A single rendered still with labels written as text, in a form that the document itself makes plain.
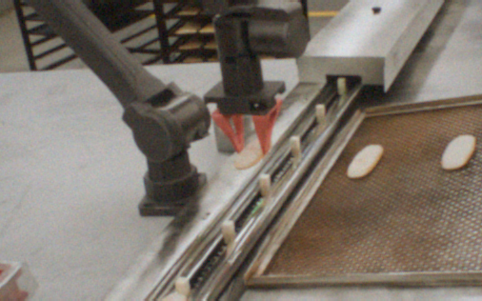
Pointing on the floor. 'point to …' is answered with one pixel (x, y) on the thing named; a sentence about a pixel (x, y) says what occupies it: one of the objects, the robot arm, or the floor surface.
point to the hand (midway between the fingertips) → (252, 148)
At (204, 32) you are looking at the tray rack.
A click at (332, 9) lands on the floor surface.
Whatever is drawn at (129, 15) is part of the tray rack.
